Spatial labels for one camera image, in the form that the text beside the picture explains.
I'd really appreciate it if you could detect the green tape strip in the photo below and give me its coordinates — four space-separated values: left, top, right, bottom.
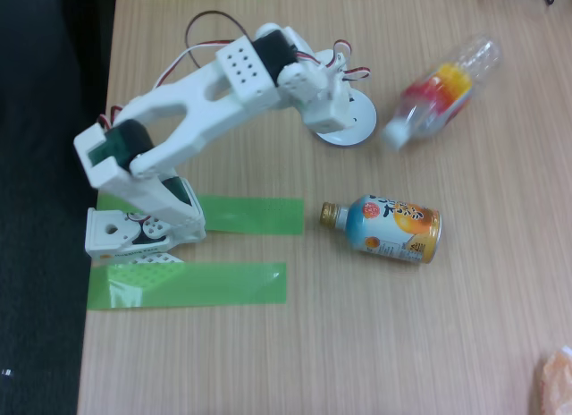
86 261 288 311
97 193 306 236

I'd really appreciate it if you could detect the orange juice bottle can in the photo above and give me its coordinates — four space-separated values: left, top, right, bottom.
318 192 442 265

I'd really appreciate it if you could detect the clear plastic bottle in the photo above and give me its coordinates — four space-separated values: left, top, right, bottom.
379 33 504 153

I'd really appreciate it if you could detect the white round plate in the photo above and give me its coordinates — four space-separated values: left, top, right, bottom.
307 88 378 147

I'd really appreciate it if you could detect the orange plastic bag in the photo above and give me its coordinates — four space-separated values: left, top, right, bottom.
534 345 572 415

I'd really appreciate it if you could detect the red white black servo cable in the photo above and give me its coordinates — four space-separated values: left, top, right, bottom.
312 38 372 83
154 11 257 92

